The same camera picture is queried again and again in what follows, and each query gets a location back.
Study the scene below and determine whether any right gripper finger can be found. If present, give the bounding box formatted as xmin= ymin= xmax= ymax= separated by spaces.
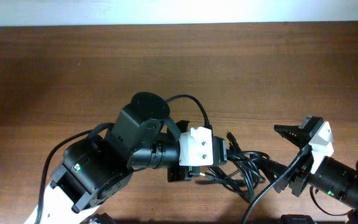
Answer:
xmin=253 ymin=157 xmax=290 ymax=190
xmin=273 ymin=124 xmax=310 ymax=148

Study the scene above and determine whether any black usb cable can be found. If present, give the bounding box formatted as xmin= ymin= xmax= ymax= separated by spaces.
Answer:
xmin=195 ymin=130 xmax=271 ymax=203

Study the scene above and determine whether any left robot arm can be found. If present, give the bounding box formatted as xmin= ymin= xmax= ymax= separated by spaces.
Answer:
xmin=26 ymin=91 xmax=200 ymax=223

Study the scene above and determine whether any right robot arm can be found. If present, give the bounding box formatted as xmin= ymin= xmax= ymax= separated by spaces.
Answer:
xmin=258 ymin=117 xmax=358 ymax=223

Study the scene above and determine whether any thin black wire loop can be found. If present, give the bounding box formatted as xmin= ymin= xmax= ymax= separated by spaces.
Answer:
xmin=308 ymin=185 xmax=354 ymax=217

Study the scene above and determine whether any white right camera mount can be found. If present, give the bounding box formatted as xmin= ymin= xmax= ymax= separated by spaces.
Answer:
xmin=308 ymin=121 xmax=334 ymax=174

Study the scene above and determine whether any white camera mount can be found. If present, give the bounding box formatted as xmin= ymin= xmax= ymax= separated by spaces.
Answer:
xmin=308 ymin=121 xmax=334 ymax=174
xmin=179 ymin=127 xmax=213 ymax=167

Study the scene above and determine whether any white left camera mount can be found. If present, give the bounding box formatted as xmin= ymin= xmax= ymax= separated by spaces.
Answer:
xmin=179 ymin=127 xmax=213 ymax=167

